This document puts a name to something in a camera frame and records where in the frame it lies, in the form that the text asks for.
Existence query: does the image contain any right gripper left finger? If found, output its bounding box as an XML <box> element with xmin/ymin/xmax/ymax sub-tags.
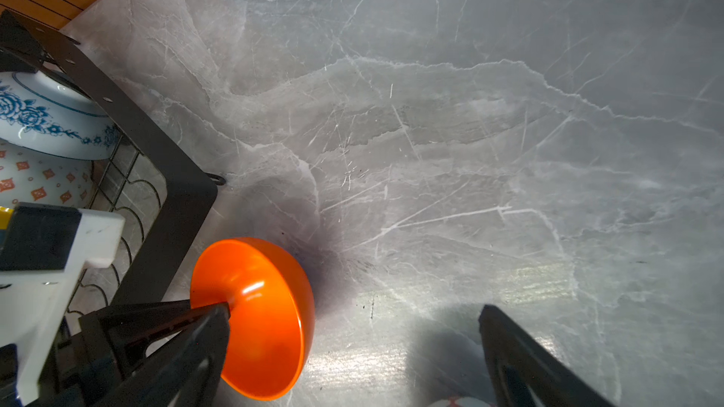
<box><xmin>92</xmin><ymin>301</ymin><xmax>230</xmax><ymax>406</ymax></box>

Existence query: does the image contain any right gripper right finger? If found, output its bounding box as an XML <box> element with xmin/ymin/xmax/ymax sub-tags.
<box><xmin>479</xmin><ymin>304</ymin><xmax>613</xmax><ymax>407</ymax></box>

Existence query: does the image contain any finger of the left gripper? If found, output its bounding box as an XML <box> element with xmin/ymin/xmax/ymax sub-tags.
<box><xmin>34</xmin><ymin>301</ymin><xmax>226</xmax><ymax>406</ymax></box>

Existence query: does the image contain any orange plastic bowl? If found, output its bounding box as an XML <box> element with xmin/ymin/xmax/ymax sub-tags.
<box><xmin>190</xmin><ymin>237</ymin><xmax>315</xmax><ymax>401</ymax></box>

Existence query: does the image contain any green patterned white bowl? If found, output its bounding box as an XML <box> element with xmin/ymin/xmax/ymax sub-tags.
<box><xmin>1</xmin><ymin>139</ymin><xmax>95</xmax><ymax>208</ymax></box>

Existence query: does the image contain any blue floral white bowl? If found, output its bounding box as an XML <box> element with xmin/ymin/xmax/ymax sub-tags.
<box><xmin>1</xmin><ymin>72</ymin><xmax>120</xmax><ymax>160</ymax></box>

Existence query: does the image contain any yellow plastic bowl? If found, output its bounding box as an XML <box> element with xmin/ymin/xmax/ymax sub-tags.
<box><xmin>0</xmin><ymin>207</ymin><xmax>14</xmax><ymax>230</ymax></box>

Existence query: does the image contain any white red-dotted bowl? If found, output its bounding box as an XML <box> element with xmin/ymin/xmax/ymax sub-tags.
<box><xmin>428</xmin><ymin>396</ymin><xmax>493</xmax><ymax>407</ymax></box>

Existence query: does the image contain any black wire dish rack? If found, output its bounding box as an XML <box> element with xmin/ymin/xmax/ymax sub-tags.
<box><xmin>1</xmin><ymin>11</ymin><xmax>225</xmax><ymax>316</ymax></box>

